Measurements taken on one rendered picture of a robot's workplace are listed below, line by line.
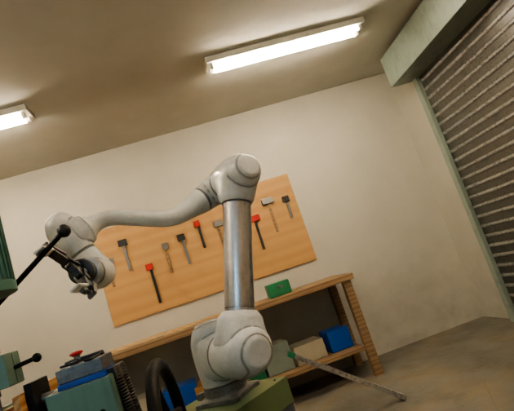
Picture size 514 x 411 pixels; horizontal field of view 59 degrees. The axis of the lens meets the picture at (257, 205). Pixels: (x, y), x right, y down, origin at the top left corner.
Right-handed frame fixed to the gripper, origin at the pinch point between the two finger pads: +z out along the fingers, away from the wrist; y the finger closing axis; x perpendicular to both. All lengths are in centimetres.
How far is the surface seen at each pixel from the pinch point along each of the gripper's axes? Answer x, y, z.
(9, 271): -4.7, 3.4, 13.4
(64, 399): -11.5, -26.7, 20.8
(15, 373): -17.9, -14.4, 14.0
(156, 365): 4.9, -35.4, 18.0
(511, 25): 279, -48, -153
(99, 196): -3, 120, -317
